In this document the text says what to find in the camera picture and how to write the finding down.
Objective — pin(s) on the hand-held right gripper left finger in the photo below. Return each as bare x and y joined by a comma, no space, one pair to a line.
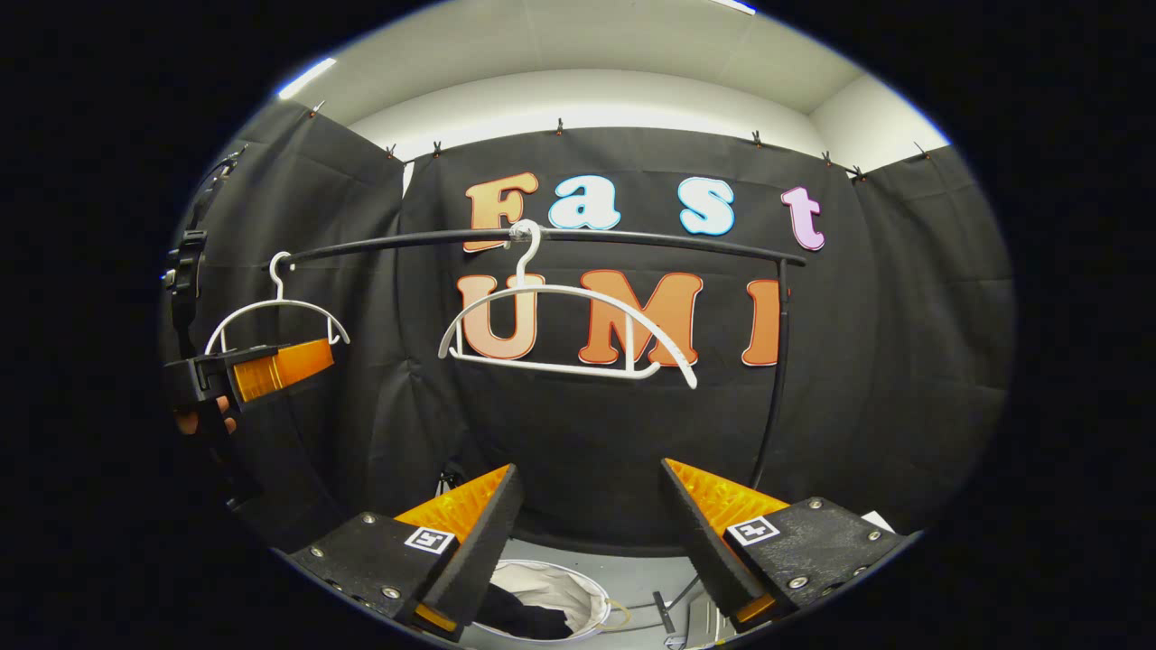
483,551

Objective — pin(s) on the row of black cloth clips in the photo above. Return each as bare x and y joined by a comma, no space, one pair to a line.
560,125

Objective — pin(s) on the ceiling strip light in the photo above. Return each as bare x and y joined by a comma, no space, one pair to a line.
736,5

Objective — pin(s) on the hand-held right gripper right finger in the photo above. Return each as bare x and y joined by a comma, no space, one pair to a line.
700,542

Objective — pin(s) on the grey ribbed metal plate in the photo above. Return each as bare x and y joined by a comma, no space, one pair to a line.
704,623

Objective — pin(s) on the black backdrop cloth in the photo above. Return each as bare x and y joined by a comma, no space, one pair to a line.
903,361

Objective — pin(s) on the black knit cardigan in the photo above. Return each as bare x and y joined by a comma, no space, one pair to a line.
533,621

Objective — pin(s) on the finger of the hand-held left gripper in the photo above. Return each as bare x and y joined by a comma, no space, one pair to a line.
280,366

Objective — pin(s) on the white laundry hamper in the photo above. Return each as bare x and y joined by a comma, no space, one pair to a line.
551,582

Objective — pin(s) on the black metal clothes rack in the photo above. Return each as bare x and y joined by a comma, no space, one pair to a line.
632,237

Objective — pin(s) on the white plastic hanger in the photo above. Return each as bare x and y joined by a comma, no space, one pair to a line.
275,303
542,289

